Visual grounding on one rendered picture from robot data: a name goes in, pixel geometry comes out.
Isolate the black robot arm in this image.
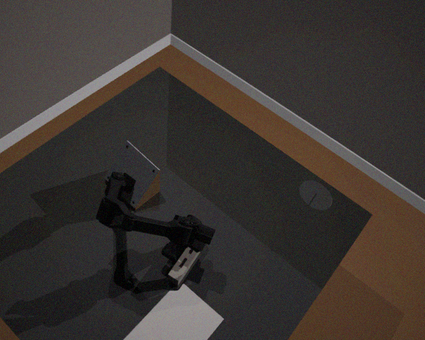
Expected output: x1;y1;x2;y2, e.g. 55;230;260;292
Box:
96;171;215;253

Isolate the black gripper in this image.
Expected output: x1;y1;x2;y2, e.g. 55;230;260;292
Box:
161;215;202;262

